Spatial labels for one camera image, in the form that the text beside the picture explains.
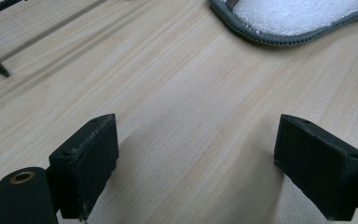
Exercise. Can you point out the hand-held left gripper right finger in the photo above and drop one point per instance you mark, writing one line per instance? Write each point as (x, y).
(317, 168)

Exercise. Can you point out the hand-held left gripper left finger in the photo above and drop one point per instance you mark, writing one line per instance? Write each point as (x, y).
(87, 168)

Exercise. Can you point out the white towel with grey trim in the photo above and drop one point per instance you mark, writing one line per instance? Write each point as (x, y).
(292, 15)

